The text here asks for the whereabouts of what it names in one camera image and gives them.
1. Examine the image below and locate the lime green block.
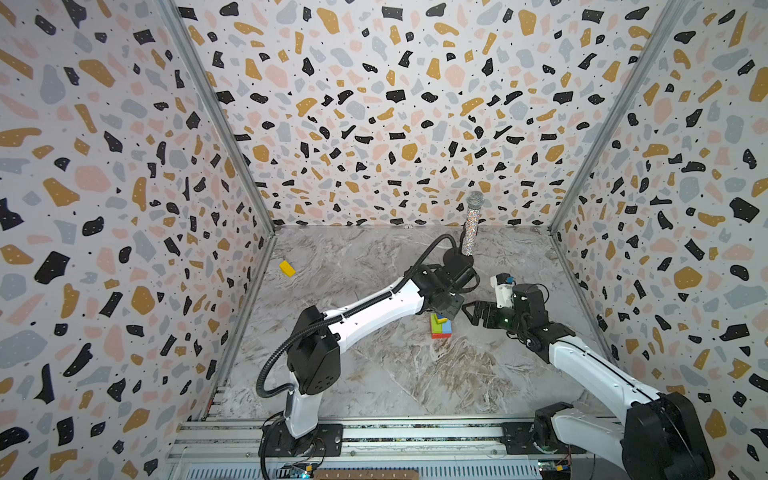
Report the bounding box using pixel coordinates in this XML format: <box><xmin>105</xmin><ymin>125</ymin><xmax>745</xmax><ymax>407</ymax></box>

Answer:
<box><xmin>430</xmin><ymin>313</ymin><xmax>442</xmax><ymax>335</ymax></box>

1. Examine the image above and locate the yellow rectangular block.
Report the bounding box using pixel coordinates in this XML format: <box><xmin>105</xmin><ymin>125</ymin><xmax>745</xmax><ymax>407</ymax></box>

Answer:
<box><xmin>279</xmin><ymin>261</ymin><xmax>296</xmax><ymax>277</ymax></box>

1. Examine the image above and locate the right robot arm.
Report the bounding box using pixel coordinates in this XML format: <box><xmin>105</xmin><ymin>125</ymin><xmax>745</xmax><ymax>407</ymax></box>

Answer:
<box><xmin>462</xmin><ymin>284</ymin><xmax>715</xmax><ymax>479</ymax></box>

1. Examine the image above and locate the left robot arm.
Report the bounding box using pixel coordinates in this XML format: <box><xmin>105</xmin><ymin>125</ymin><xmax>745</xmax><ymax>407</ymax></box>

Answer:
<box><xmin>284</xmin><ymin>248</ymin><xmax>477</xmax><ymax>438</ymax></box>

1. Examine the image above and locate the glitter microphone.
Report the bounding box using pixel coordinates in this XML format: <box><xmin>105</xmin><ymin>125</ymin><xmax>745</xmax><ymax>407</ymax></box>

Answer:
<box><xmin>461</xmin><ymin>191</ymin><xmax>484</xmax><ymax>256</ymax></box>

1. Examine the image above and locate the wooden strip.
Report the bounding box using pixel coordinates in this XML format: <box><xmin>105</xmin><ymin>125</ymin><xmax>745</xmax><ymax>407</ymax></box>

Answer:
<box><xmin>313</xmin><ymin>469</ymin><xmax>420</xmax><ymax>480</ymax></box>

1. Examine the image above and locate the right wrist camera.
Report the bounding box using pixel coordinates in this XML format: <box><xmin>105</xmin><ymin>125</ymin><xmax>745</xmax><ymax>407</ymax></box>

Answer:
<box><xmin>489</xmin><ymin>273</ymin><xmax>516</xmax><ymax>308</ymax></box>

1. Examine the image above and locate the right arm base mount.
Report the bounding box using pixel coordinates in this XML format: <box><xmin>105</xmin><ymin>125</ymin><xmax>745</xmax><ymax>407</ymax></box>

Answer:
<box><xmin>500</xmin><ymin>421</ymin><xmax>572</xmax><ymax>455</ymax></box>

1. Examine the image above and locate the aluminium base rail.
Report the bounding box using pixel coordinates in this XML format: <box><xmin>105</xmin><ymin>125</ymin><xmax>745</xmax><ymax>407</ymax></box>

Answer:
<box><xmin>160</xmin><ymin>417</ymin><xmax>628</xmax><ymax>479</ymax></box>

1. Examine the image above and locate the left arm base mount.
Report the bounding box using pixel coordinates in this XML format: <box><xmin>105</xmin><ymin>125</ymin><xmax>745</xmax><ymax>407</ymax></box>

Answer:
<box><xmin>259</xmin><ymin>420</ymin><xmax>344</xmax><ymax>458</ymax></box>

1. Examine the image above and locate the black corrugated cable hose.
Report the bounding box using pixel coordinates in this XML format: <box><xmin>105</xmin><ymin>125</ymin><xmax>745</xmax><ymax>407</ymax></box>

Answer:
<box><xmin>255</xmin><ymin>232</ymin><xmax>460</xmax><ymax>400</ymax></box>

